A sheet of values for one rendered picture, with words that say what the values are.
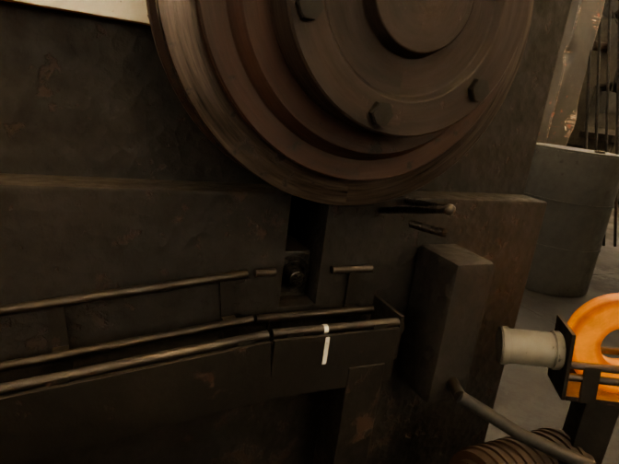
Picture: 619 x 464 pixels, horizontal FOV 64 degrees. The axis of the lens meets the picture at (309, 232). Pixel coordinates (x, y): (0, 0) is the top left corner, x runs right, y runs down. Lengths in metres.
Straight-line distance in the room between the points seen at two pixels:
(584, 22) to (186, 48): 4.53
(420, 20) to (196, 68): 0.22
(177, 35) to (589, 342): 0.70
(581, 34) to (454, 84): 4.35
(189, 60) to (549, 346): 0.64
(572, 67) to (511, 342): 4.16
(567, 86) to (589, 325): 4.09
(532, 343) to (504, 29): 0.46
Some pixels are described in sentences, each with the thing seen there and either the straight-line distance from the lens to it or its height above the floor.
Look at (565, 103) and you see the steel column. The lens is 4.86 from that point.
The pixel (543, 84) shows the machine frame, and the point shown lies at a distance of 1.01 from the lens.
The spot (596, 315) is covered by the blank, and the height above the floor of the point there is 0.75.
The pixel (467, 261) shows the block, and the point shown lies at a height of 0.80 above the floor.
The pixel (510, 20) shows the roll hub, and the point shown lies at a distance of 0.60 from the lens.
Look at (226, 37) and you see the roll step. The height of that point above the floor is 1.05.
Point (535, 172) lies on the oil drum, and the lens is 3.29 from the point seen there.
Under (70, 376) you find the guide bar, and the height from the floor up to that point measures 0.69.
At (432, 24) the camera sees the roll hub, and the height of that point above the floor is 1.08.
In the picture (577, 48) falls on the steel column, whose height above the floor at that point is 1.64.
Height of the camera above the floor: 1.01
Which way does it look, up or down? 16 degrees down
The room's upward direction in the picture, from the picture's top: 7 degrees clockwise
